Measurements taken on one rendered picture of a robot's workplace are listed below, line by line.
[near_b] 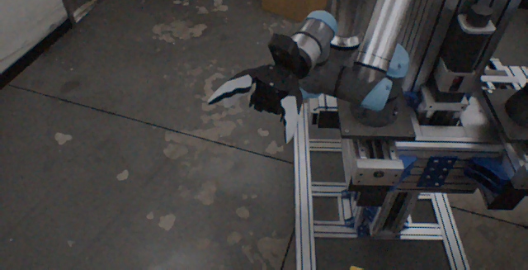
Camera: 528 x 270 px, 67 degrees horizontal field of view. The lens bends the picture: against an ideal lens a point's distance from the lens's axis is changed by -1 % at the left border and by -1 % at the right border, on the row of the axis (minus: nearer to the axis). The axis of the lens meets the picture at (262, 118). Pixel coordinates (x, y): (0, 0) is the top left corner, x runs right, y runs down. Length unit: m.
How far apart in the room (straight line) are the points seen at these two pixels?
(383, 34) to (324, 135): 1.76
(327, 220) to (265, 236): 0.40
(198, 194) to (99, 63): 1.62
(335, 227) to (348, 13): 1.38
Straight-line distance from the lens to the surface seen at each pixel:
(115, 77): 3.51
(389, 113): 1.25
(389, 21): 0.90
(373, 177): 1.26
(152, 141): 2.92
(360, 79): 0.88
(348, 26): 1.12
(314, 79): 0.90
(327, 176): 2.41
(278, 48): 0.67
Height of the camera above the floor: 2.16
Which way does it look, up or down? 47 degrees down
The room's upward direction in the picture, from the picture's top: straight up
